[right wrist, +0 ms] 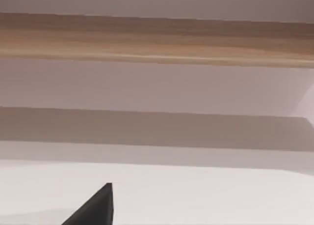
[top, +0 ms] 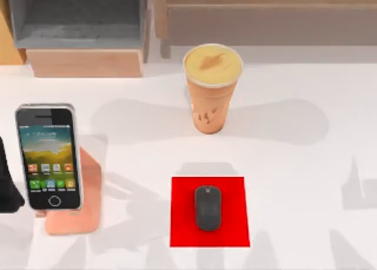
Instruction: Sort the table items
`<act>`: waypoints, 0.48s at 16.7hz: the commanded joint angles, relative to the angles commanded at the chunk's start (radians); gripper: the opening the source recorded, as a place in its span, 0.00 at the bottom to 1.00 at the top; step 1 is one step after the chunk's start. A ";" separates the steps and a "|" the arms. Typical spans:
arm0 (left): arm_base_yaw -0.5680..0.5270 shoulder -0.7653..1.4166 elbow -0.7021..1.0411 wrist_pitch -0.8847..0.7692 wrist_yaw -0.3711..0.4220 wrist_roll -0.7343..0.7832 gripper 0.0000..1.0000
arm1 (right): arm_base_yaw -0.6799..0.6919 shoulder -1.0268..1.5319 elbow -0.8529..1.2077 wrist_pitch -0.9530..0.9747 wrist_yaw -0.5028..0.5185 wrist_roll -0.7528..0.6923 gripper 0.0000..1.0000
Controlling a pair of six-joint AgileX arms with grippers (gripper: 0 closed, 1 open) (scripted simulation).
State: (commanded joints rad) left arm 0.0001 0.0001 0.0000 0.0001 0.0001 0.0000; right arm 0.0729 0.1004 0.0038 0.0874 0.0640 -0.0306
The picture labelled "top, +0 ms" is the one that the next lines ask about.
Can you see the orange drink cup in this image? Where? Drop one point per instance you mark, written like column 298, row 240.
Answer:
column 210, row 99

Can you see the dark grey computer mouse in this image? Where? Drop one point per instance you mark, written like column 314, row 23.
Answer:
column 208, row 208

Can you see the red mouse pad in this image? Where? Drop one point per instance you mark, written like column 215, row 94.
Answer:
column 182, row 223

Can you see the copper phone stand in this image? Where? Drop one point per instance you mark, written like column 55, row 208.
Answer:
column 85, row 193

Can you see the pale wooden drawer front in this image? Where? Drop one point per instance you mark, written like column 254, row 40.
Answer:
column 84, row 62

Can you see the wooden open shelf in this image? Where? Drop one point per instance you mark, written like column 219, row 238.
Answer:
column 265, row 13

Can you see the silver smartphone with lit screen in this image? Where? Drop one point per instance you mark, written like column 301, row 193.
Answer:
column 48, row 161

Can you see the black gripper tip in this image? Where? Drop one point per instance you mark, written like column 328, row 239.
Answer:
column 7, row 190

